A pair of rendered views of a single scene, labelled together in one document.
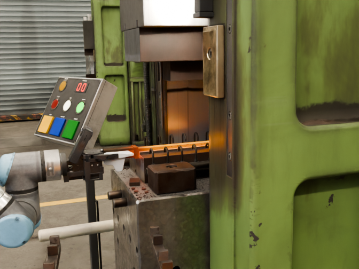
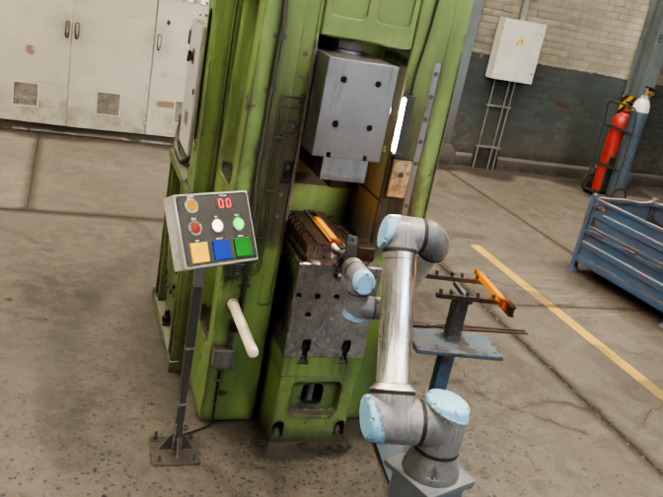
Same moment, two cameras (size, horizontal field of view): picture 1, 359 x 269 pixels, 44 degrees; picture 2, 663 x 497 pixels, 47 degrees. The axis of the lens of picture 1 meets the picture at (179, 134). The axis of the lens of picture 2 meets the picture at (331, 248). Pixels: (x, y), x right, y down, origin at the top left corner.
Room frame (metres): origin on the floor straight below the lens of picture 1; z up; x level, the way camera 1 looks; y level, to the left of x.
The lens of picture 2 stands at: (1.48, 3.24, 2.07)
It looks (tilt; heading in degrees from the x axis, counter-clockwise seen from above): 19 degrees down; 268
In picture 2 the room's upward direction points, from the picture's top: 11 degrees clockwise
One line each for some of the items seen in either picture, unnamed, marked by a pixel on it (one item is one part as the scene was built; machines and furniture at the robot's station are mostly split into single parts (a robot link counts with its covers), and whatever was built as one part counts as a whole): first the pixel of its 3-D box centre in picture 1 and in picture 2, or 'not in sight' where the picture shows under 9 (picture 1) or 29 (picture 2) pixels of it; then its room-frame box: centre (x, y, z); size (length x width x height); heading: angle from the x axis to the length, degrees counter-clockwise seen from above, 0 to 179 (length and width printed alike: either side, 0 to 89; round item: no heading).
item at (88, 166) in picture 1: (82, 164); (346, 262); (1.28, 0.29, 0.97); 0.12 x 0.08 x 0.09; 109
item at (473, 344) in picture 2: not in sight; (450, 338); (0.75, 0.13, 0.65); 0.40 x 0.30 x 0.02; 11
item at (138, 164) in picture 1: (198, 155); (315, 233); (1.43, -0.06, 0.96); 0.42 x 0.20 x 0.09; 109
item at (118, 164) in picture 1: (119, 161); not in sight; (1.29, 0.18, 0.98); 0.09 x 0.03 x 0.06; 102
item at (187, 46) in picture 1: (196, 44); (329, 156); (1.43, -0.06, 1.32); 0.42 x 0.20 x 0.10; 109
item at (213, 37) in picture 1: (213, 61); (399, 178); (1.11, -0.09, 1.27); 0.09 x 0.02 x 0.17; 19
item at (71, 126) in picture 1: (71, 129); (242, 247); (1.71, 0.42, 1.01); 0.07 x 0.05 x 0.07; 44
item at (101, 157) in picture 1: (103, 156); not in sight; (1.28, 0.23, 1.00); 0.09 x 0.05 x 0.02; 102
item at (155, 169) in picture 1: (171, 177); (361, 249); (1.21, 0.02, 0.95); 0.12 x 0.08 x 0.06; 109
